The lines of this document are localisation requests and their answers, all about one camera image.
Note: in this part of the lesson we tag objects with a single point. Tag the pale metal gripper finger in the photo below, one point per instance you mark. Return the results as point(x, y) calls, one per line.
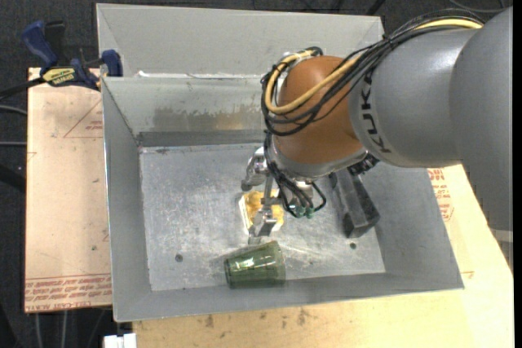
point(257, 227)
point(271, 225)

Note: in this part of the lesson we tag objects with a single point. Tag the yellow clear square thing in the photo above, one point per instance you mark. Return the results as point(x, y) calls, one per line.
point(249, 206)

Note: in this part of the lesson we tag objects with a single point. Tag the grey metal bin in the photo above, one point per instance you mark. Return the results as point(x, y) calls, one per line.
point(195, 199)

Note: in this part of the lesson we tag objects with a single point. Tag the dark green flat block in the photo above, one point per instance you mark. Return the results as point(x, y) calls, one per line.
point(356, 208)

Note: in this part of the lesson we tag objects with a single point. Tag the brown cardboard board red print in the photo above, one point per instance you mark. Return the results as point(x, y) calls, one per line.
point(65, 191)

